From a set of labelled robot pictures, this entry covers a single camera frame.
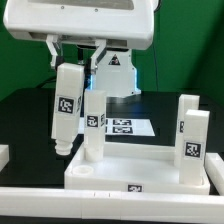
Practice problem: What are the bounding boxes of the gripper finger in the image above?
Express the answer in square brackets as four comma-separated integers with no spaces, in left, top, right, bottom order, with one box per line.
[90,39,107,74]
[46,34,64,69]

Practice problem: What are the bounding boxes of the white right fence rail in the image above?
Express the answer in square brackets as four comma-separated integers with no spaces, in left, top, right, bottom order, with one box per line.
[205,153,224,196]

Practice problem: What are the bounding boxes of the white left fence block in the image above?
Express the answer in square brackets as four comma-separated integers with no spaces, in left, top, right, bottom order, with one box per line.
[0,145,9,172]

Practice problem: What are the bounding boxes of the fiducial marker sheet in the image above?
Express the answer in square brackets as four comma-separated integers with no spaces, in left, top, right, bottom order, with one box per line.
[78,117,156,138]

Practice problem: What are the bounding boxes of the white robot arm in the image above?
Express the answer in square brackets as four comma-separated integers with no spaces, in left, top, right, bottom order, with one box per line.
[3,0,159,98]

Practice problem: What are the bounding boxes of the white front fence rail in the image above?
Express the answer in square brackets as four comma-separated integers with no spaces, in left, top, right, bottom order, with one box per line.
[0,187,224,224]

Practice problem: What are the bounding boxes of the white desk top tray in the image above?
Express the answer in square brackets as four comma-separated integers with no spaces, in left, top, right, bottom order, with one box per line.
[64,142,210,195]

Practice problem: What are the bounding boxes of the white fence rail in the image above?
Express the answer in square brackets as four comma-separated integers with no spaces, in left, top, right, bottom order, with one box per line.
[205,153,224,196]
[0,187,224,224]

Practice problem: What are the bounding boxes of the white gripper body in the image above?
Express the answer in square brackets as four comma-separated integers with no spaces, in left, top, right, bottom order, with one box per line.
[3,0,156,50]

